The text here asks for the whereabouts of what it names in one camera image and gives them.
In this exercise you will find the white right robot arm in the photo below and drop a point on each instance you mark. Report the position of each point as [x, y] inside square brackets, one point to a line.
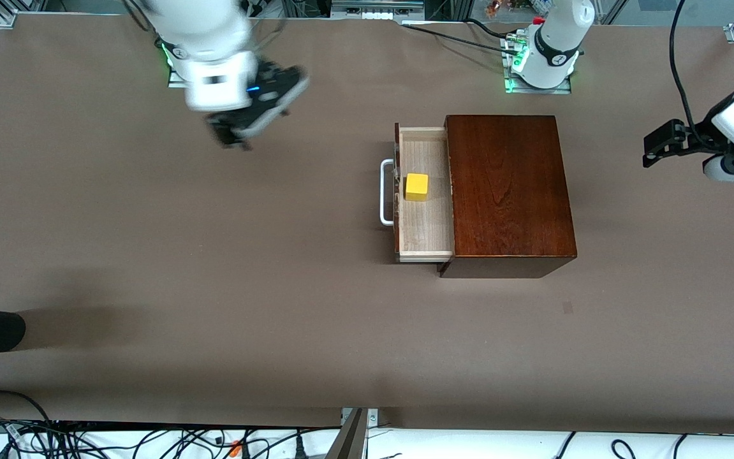
[207, 38]

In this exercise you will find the dark brown wooden cabinet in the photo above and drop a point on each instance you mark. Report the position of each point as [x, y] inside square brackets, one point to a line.
[510, 185]

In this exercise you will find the small aluminium bracket plate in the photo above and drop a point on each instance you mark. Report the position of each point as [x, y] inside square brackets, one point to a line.
[372, 417]

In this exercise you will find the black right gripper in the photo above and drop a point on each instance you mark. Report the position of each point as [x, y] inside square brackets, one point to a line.
[269, 90]

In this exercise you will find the grey power strip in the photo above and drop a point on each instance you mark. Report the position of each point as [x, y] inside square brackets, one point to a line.
[376, 7]

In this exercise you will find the yellow block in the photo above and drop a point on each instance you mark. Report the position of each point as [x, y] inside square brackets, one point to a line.
[416, 187]

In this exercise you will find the dark metal beam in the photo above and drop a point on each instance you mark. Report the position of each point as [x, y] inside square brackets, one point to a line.
[349, 440]

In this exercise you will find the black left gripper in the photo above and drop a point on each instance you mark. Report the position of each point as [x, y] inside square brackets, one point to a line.
[692, 143]

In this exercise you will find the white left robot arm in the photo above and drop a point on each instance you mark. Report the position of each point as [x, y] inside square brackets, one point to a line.
[555, 44]

